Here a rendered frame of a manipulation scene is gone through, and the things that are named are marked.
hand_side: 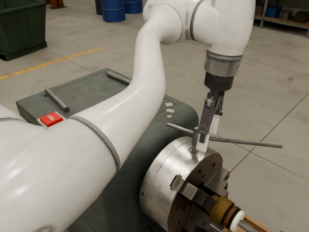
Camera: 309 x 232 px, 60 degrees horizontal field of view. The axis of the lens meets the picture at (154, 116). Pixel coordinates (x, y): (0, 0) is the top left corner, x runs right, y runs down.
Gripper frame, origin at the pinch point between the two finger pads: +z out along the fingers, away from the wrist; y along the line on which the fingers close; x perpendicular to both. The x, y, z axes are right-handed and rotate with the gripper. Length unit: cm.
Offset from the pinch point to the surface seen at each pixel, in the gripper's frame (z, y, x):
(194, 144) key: 3.7, -1.3, 3.2
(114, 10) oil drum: 66, 512, 382
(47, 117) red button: 6, -11, 55
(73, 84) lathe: 5, 15, 66
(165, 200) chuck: 16.8, -15.0, 5.6
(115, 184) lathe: 14.2, -19.1, 20.6
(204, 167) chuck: 11.5, -0.7, -1.2
